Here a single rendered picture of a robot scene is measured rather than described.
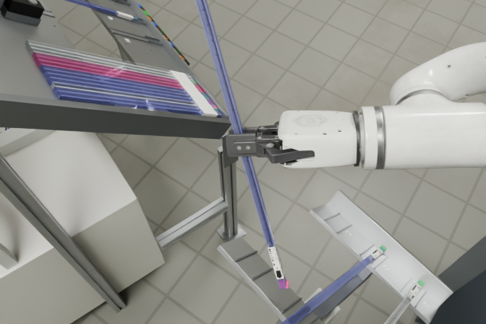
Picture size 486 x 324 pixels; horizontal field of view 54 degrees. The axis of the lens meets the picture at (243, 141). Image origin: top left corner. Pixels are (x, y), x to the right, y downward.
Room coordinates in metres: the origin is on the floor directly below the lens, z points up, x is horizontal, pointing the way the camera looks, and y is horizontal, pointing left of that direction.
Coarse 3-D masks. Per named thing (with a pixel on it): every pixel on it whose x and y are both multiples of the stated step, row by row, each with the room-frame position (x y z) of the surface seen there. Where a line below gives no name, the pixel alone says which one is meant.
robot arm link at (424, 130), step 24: (408, 96) 0.39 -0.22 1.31; (432, 96) 0.38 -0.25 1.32; (384, 120) 0.34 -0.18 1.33; (408, 120) 0.34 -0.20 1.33; (432, 120) 0.33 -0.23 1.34; (456, 120) 0.33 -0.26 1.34; (480, 120) 0.33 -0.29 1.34; (408, 144) 0.31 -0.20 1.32; (432, 144) 0.31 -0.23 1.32; (456, 144) 0.31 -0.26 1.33; (480, 144) 0.30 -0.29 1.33; (384, 168) 0.30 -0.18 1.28; (408, 168) 0.30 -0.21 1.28; (432, 168) 0.30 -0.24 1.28
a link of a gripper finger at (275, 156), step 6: (270, 150) 0.32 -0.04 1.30; (276, 150) 0.31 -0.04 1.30; (282, 150) 0.31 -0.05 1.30; (288, 150) 0.31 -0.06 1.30; (294, 150) 0.31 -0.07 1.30; (300, 150) 0.31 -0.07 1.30; (306, 150) 0.31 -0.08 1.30; (312, 150) 0.31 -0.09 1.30; (270, 156) 0.30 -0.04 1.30; (276, 156) 0.30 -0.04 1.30; (282, 156) 0.30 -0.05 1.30; (288, 156) 0.31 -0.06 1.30; (294, 156) 0.31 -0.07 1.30; (300, 156) 0.31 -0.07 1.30; (306, 156) 0.31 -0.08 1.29; (312, 156) 0.31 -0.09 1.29; (270, 162) 0.30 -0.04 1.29; (276, 162) 0.30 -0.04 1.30; (282, 162) 0.30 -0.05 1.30
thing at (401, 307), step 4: (420, 284) 0.30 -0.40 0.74; (408, 296) 0.26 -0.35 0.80; (412, 296) 0.26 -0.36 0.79; (404, 300) 0.25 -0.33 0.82; (408, 300) 0.25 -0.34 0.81; (400, 304) 0.23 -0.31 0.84; (404, 304) 0.23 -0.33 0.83; (408, 304) 0.24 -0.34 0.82; (396, 308) 0.22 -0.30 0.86; (400, 308) 0.22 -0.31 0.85; (404, 308) 0.23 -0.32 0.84; (396, 312) 0.21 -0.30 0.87; (400, 312) 0.21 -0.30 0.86; (392, 316) 0.20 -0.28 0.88; (396, 316) 0.20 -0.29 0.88; (400, 316) 0.21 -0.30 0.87; (388, 320) 0.19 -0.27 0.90; (392, 320) 0.19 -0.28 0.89; (396, 320) 0.19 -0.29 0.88
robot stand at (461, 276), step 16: (480, 240) 0.52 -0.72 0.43; (464, 256) 0.51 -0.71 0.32; (480, 256) 0.45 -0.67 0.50; (448, 272) 0.49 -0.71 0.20; (464, 272) 0.43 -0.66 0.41; (480, 272) 0.38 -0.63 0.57; (464, 288) 0.37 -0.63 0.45; (480, 288) 0.36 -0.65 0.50; (448, 304) 0.36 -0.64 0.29; (464, 304) 0.35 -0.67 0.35; (480, 304) 0.34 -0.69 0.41; (416, 320) 0.37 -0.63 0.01; (432, 320) 0.36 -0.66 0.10; (448, 320) 0.34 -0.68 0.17; (464, 320) 0.33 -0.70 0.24; (480, 320) 0.31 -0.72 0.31
